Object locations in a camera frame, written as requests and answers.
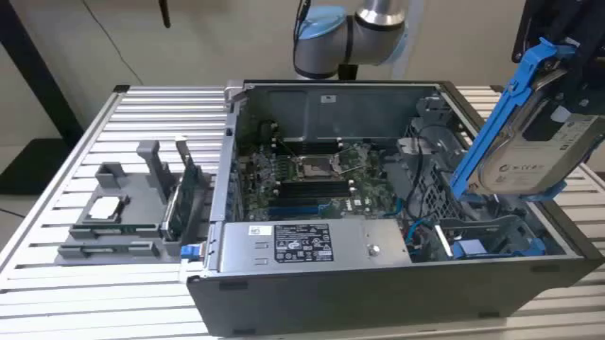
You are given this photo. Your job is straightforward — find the hard disk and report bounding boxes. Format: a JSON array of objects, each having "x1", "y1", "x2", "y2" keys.
[{"x1": 449, "y1": 37, "x2": 605, "y2": 205}]

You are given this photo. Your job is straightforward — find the blue disk carrier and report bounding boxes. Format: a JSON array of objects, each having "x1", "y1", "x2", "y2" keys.
[{"x1": 452, "y1": 236, "x2": 548, "y2": 259}]

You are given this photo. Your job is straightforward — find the black RAM slot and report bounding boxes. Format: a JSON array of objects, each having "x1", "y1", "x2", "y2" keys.
[
  {"x1": 279, "y1": 189, "x2": 354, "y2": 196},
  {"x1": 281, "y1": 181, "x2": 351, "y2": 187},
  {"x1": 278, "y1": 193, "x2": 354, "y2": 200},
  {"x1": 281, "y1": 185, "x2": 353, "y2": 191}
]

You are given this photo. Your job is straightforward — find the black expansion slot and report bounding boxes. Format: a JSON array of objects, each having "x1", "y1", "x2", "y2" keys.
[{"x1": 269, "y1": 199, "x2": 319, "y2": 208}]

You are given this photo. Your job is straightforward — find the blue expansion slot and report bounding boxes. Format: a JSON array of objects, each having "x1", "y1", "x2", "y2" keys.
[{"x1": 267, "y1": 205, "x2": 331, "y2": 217}]

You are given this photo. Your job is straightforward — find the grey metal drive cage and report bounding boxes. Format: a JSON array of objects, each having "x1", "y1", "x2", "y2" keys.
[{"x1": 397, "y1": 97, "x2": 488, "y2": 227}]

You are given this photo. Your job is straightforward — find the metal socket cover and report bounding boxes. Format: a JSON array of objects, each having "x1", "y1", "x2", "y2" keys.
[{"x1": 333, "y1": 147, "x2": 374, "y2": 173}]

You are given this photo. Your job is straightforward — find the green motherboard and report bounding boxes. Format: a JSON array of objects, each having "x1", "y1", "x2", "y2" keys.
[{"x1": 235, "y1": 141, "x2": 403, "y2": 222}]

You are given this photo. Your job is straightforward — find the CPU socket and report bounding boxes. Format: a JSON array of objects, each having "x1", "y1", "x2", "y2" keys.
[{"x1": 290, "y1": 154, "x2": 339, "y2": 178}]

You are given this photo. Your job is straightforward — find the thin metal locking lever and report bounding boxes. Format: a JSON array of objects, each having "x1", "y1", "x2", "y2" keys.
[{"x1": 277, "y1": 138, "x2": 299, "y2": 159}]

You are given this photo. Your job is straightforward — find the silver power supply unit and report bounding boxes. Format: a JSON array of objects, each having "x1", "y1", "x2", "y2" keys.
[{"x1": 218, "y1": 217, "x2": 411, "y2": 273}]

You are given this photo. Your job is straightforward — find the black open PC case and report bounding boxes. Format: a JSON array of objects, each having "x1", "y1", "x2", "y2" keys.
[{"x1": 186, "y1": 79, "x2": 605, "y2": 337}]

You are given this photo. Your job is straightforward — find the black antenna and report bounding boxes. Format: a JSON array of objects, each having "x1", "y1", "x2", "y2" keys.
[{"x1": 156, "y1": 0, "x2": 172, "y2": 28}]

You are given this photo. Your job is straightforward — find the green graphics card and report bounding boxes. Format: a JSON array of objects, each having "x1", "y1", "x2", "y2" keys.
[{"x1": 160, "y1": 136, "x2": 203, "y2": 242}]

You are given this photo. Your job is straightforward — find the grey parts rack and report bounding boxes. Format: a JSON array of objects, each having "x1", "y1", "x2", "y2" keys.
[{"x1": 55, "y1": 140, "x2": 216, "y2": 266}]

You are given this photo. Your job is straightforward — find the silver CPU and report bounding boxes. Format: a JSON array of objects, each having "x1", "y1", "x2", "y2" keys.
[{"x1": 90, "y1": 198, "x2": 124, "y2": 219}]

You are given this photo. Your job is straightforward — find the green RAM stick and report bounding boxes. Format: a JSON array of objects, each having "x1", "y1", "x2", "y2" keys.
[
  {"x1": 83, "y1": 226, "x2": 156, "y2": 237},
  {"x1": 78, "y1": 242, "x2": 144, "y2": 254}
]

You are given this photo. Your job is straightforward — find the long black wire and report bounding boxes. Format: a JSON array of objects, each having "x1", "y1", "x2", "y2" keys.
[{"x1": 406, "y1": 123, "x2": 445, "y2": 220}]

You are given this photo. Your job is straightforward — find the blue wire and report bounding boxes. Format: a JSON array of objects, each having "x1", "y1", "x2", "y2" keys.
[
  {"x1": 403, "y1": 218, "x2": 434, "y2": 249},
  {"x1": 386, "y1": 198, "x2": 413, "y2": 217}
]

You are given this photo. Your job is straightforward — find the thin black wall cable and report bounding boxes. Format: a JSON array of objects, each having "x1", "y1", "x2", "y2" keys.
[{"x1": 83, "y1": 0, "x2": 144, "y2": 85}]

